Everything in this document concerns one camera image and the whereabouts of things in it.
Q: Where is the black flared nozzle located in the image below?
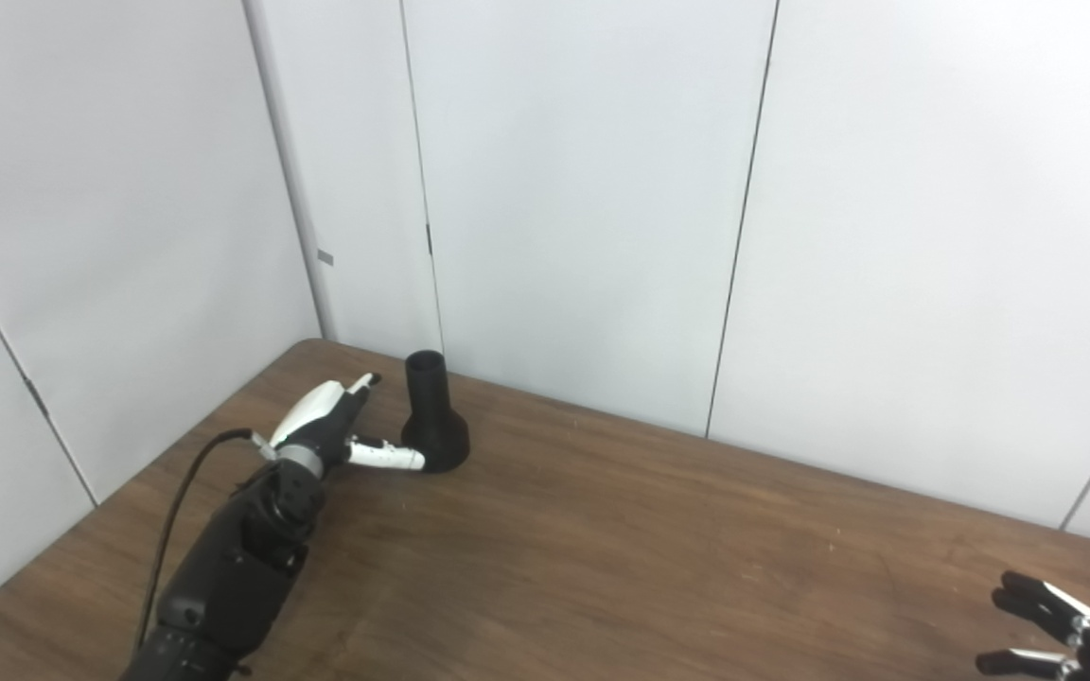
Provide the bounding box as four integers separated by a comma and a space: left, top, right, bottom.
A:
400, 350, 471, 474

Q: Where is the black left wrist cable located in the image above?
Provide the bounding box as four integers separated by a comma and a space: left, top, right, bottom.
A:
132, 428, 277, 655

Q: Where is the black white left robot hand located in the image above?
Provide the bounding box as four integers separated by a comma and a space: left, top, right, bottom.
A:
266, 372, 427, 479

